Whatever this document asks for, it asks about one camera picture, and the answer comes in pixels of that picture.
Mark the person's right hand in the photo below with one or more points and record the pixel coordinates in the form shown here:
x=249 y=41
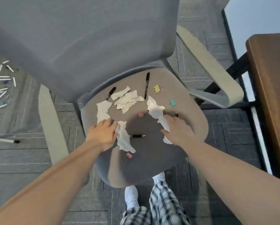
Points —
x=181 y=134

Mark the person's left hand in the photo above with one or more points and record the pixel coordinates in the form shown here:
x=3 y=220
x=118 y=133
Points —
x=102 y=134

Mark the long white tissue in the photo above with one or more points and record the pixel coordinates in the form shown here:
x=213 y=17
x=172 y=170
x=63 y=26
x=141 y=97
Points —
x=103 y=111

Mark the teal binder clip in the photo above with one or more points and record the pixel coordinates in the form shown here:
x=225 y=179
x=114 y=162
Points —
x=172 y=103

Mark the pink binder clip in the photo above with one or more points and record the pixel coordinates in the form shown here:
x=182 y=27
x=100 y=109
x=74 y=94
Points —
x=129 y=155
x=140 y=114

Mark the wide white tissue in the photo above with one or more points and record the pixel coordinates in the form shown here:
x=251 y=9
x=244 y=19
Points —
x=128 y=101

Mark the small white tissue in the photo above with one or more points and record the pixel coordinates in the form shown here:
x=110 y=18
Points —
x=121 y=93

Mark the yellow binder clip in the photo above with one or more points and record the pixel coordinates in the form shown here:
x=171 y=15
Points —
x=156 y=89

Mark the grey office chair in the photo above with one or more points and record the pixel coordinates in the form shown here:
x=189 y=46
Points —
x=83 y=44

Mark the person's right forearm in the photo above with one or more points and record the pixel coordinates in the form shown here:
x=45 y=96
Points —
x=236 y=185

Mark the person's left forearm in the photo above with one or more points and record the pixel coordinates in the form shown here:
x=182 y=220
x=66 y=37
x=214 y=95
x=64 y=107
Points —
x=48 y=185

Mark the white shoe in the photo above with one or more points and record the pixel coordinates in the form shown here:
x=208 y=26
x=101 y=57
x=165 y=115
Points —
x=131 y=196
x=159 y=178

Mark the plaid trousers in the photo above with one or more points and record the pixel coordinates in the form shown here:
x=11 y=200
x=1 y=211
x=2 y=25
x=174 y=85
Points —
x=163 y=203

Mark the white marker with black cap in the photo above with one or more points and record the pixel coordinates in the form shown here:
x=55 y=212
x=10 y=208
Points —
x=6 y=140

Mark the brown wooden table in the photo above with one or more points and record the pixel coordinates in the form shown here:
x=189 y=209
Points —
x=271 y=91

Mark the scatter of white pens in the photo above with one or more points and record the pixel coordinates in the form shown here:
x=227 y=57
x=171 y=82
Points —
x=4 y=77

